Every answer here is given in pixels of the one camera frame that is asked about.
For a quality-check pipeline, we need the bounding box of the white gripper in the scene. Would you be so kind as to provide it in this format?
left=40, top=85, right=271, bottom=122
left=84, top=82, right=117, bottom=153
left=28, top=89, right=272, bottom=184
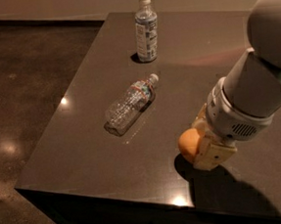
left=191, top=77, right=273, bottom=171

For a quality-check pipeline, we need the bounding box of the orange fruit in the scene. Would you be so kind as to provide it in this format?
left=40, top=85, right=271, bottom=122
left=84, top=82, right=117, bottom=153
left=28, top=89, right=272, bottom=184
left=177, top=128, right=205, bottom=163

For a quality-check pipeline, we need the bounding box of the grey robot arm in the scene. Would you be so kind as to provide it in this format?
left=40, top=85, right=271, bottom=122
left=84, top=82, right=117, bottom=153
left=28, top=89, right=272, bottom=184
left=192, top=0, right=281, bottom=171

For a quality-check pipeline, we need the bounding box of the clear empty plastic bottle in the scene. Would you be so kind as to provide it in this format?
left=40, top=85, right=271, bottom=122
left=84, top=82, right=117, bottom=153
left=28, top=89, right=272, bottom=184
left=105, top=73, right=160, bottom=133

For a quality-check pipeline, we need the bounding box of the upright labelled water bottle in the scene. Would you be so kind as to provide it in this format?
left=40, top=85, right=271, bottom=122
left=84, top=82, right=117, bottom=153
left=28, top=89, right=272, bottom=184
left=135, top=0, right=158, bottom=63

